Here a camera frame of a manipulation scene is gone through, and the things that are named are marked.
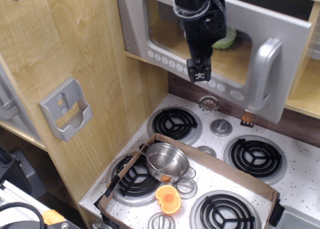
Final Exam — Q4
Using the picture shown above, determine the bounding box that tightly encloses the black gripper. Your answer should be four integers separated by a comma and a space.
183, 12, 227, 83

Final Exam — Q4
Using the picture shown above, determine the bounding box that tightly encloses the grey toy microwave door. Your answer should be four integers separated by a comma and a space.
117, 0, 312, 124

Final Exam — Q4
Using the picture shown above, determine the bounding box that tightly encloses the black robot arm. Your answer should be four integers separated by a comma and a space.
173, 0, 227, 83

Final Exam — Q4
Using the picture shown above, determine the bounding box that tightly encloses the green sliced vegetable toy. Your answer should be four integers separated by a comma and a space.
212, 26, 237, 50

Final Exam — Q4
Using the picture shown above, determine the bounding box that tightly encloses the hanging metal strainer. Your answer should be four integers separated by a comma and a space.
198, 95, 219, 112

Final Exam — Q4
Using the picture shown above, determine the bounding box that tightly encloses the back left black burner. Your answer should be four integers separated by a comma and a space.
150, 107, 199, 140

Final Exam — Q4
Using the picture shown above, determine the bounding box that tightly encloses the black burner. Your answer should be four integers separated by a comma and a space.
193, 194, 256, 229
150, 107, 199, 140
228, 138, 283, 178
118, 156, 161, 197

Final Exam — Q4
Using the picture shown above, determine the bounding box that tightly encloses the grey stove knob back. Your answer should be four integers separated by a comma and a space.
210, 119, 233, 137

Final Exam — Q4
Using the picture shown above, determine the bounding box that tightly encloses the grey stove knob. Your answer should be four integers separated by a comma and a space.
173, 176, 198, 200
197, 145, 217, 158
148, 212, 176, 229
210, 119, 233, 137

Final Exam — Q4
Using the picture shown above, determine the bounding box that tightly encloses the hanging orange spatula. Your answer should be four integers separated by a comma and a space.
240, 110, 256, 128

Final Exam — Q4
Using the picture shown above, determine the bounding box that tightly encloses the grey stove knob middle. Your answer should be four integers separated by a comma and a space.
197, 145, 217, 158

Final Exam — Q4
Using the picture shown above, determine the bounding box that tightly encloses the small stainless steel pot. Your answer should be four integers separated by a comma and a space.
139, 142, 196, 184

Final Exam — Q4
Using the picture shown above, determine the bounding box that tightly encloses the back right black burner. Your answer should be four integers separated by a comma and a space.
228, 138, 283, 178

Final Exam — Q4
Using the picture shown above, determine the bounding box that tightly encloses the grey stove knob centre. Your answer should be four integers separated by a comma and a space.
173, 176, 198, 200

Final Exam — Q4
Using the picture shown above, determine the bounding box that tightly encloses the front left black burner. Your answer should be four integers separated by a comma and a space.
118, 156, 161, 197

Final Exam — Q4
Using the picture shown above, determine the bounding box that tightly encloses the orange half fruit toy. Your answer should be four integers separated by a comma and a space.
155, 185, 182, 216

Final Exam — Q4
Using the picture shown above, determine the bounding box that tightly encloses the front right black burner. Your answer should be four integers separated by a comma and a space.
193, 194, 256, 229

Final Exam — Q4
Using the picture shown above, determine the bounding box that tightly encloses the brown cardboard barrier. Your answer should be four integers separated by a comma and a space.
91, 134, 284, 229

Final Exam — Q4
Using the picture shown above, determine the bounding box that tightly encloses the grey stove knob front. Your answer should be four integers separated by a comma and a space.
148, 212, 176, 229

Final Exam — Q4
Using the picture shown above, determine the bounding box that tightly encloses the metal sink basin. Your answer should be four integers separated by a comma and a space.
267, 206, 320, 229

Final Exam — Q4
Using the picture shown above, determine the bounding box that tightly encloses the grey wall phone holder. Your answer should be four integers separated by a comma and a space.
38, 77, 93, 142

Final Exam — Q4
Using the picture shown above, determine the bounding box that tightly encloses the grey cabinet door handle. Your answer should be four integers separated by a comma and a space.
0, 64, 20, 121

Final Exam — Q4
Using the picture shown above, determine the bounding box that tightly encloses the black braided cable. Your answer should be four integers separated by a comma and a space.
0, 201, 46, 229

